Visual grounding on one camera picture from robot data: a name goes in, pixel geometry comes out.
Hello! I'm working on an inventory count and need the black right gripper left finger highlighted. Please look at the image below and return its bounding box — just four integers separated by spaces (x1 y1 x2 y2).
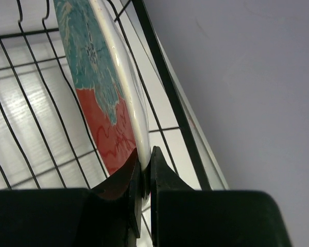
0 150 142 246

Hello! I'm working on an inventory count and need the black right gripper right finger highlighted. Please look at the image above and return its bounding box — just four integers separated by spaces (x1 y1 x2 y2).
150 146 292 246

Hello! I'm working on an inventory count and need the teal and red plate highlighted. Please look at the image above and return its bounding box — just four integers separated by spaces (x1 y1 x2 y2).
53 0 150 206

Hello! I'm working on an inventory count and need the black wire dish rack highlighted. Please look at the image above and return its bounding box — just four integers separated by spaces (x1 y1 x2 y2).
0 0 213 239

